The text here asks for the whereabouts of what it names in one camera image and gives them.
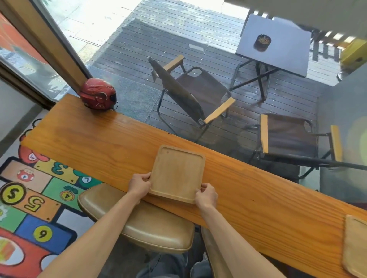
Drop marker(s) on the person's right hand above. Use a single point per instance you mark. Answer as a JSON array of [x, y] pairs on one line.
[[208, 199]]

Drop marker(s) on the person's left hand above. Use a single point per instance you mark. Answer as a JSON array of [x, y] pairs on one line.
[[139, 187]]

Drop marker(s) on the square wooden tray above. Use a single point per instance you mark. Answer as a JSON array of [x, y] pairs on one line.
[[357, 246], [177, 171]]

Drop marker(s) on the person's right forearm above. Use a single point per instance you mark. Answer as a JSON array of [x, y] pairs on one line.
[[235, 246]]

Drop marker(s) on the person's left forearm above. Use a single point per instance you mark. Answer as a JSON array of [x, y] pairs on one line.
[[91, 240]]

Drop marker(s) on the person's blue jeans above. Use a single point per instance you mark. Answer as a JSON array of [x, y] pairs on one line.
[[166, 266]]

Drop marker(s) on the tan leather chair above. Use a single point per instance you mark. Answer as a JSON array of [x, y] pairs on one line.
[[149, 223], [215, 257]]

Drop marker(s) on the grey outdoor mat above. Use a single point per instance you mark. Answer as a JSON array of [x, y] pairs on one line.
[[132, 97]]

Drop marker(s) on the red helmet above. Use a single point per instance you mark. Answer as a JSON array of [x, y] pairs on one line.
[[97, 94]]

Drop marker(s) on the dark folding chair wooden armrests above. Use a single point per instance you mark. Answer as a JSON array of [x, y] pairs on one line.
[[289, 134], [197, 91]]

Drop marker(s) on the colourful hopscotch rug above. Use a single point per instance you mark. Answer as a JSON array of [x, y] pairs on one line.
[[28, 200]]

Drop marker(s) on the black ashtray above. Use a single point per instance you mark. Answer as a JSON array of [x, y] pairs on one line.
[[262, 43]]

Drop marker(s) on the grey folding outdoor table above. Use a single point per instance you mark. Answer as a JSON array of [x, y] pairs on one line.
[[272, 43]]

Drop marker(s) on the wooden picket fence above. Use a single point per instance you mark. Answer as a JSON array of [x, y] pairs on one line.
[[327, 45]]

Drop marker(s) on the beige hanging sign board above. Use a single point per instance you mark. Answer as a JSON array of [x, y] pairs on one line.
[[315, 11]]

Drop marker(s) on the wooden window frame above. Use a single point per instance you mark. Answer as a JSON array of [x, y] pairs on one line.
[[51, 51]]

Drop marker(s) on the yellow corner post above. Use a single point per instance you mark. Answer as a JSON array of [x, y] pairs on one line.
[[354, 51]]

